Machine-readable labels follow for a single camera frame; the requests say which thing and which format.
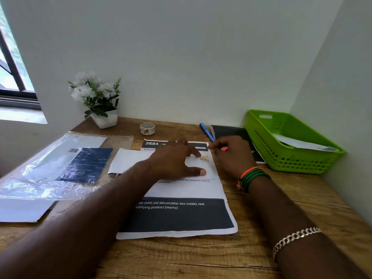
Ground silver chain bracelet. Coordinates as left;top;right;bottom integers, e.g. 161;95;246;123
272;227;322;264

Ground single white envelope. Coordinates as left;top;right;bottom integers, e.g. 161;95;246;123
273;133;340;152

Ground green plastic basket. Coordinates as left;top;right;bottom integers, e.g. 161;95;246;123
243;109;346;175

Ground white flower plant in pot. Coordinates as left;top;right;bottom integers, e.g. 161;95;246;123
67;71;121;130

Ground small tape roll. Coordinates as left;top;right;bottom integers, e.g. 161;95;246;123
139;122;156;136

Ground window with metal bars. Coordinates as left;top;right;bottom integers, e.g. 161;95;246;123
0;2;42;111

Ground clear plastic envelope wrapper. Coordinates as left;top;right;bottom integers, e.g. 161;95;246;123
0;131;134;201

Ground person's left hand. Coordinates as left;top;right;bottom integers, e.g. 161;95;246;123
147;138;207;181

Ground stack of printed papers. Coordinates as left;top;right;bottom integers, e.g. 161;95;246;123
116;138;239;240

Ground person's left forearm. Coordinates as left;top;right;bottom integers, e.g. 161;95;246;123
0;159;160;279

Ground blue pen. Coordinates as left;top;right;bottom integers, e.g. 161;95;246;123
200;122;215;143

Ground orange and green thread wristbands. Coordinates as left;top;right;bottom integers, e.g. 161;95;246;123
237;167;271;193

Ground person's right forearm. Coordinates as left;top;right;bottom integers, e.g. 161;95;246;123
248;176;370;279

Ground black notebook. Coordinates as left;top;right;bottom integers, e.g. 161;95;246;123
210;124;267;165

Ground person's right hand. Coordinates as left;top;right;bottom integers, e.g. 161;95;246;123
208;135;264;179

